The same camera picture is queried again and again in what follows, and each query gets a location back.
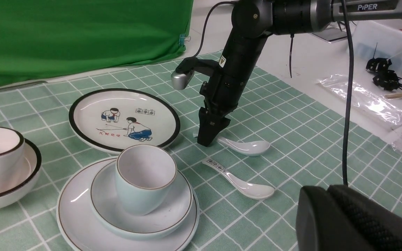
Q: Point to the pale blue plate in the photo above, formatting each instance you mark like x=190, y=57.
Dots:
x=83, y=232

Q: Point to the pale blue cup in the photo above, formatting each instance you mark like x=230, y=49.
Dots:
x=144, y=176

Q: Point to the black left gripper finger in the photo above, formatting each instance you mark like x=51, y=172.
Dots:
x=341, y=219

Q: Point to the plain white ceramic spoon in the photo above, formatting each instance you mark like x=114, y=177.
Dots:
x=254, y=148

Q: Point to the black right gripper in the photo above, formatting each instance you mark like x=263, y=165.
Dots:
x=227, y=80

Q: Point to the blue binder clip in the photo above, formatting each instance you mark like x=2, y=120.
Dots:
x=183, y=39

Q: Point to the green backdrop cloth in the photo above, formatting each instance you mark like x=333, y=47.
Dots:
x=51, y=38

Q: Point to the white spoon with label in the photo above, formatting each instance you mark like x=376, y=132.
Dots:
x=250, y=190

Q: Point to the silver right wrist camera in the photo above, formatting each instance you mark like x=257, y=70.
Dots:
x=184, y=72

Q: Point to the cartoon picture plate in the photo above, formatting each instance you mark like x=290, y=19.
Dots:
x=111, y=120

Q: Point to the clear plastic bag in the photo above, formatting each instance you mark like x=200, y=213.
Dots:
x=373, y=106

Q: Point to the green checkered tablecloth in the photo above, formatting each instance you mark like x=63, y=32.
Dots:
x=305, y=139

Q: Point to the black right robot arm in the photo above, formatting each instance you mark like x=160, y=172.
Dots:
x=253, y=22

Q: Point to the black clips pile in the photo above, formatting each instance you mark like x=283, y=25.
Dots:
x=383, y=76

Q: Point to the white storage box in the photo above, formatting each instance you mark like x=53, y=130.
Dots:
x=379, y=39

